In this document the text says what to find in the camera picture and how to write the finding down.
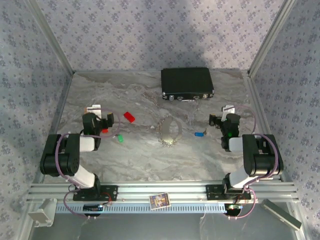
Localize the black case with metal latches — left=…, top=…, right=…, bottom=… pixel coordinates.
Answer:
left=160, top=67, right=215, bottom=102

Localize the right electronics board with lights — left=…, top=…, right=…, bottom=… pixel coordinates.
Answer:
left=224, top=203, right=243, bottom=217

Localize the left black electronics board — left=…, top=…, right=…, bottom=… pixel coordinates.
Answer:
left=83, top=204, right=104, bottom=212

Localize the colourful picture card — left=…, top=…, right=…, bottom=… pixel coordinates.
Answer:
left=149, top=192, right=172, bottom=208

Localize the grey metal bar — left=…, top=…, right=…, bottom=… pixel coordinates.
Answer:
left=259, top=199, right=302, bottom=230

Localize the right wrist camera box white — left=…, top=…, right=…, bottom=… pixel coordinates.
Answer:
left=221, top=104, right=237, bottom=122

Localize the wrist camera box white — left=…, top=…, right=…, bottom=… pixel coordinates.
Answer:
left=221, top=104, right=237, bottom=122
left=86, top=104, right=102, bottom=119

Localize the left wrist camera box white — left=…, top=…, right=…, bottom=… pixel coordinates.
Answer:
left=86, top=104, right=102, bottom=119

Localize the aluminium table side rail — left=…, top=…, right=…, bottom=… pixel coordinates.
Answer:
left=243, top=71, right=295, bottom=182
left=32, top=72, right=76, bottom=186

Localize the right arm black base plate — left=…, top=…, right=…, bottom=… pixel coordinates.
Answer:
left=205, top=184, right=252, bottom=201

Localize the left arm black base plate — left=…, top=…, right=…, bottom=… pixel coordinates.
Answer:
left=72, top=184, right=119, bottom=202

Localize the aluminium mounting rail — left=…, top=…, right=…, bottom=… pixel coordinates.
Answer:
left=26, top=182, right=301, bottom=204

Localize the slotted grey cable duct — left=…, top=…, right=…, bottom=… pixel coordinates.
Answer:
left=54, top=202, right=226, bottom=215

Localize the aluminium frame upright post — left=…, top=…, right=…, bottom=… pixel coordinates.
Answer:
left=247, top=0, right=299, bottom=76
left=24, top=0, right=76, bottom=75

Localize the grey plastic bracket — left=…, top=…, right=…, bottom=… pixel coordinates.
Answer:
left=27, top=198, right=58, bottom=228

